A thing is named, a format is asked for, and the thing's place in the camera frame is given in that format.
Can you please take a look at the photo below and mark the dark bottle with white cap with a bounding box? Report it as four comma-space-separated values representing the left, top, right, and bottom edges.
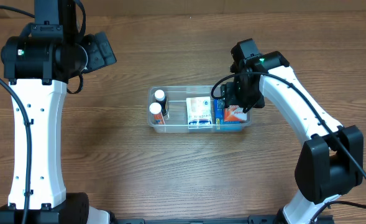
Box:
154, 90, 168, 116

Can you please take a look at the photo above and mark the orange tube with white cap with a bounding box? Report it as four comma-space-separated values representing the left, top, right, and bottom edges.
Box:
149, 102, 165, 125

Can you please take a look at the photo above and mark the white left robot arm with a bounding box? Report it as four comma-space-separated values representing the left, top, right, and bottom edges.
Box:
0, 1, 116, 224

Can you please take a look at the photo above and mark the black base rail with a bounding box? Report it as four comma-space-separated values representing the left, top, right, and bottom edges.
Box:
110, 215, 280, 224

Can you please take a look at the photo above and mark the blue medicine box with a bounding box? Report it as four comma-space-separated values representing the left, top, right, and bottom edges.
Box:
213, 100, 241, 132

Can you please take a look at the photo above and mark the red and white medicine box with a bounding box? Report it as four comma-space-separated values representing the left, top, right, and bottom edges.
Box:
223, 105, 247, 123

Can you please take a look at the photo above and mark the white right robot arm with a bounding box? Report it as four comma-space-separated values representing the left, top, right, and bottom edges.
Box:
216, 39, 364, 223

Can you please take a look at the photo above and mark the clear plastic container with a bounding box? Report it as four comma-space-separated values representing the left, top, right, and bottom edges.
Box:
147, 85, 252, 133

